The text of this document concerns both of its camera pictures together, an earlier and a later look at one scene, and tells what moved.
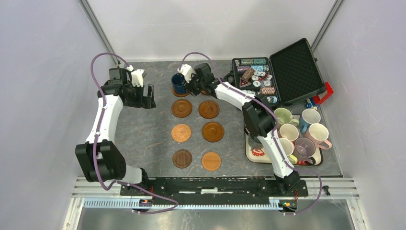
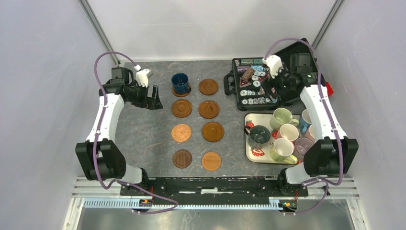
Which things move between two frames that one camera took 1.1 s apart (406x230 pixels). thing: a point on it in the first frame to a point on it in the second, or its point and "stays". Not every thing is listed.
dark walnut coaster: x=182 y=158 stays
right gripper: x=188 y=86 to x=274 y=84
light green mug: x=283 y=116 stays
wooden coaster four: x=213 y=132 stays
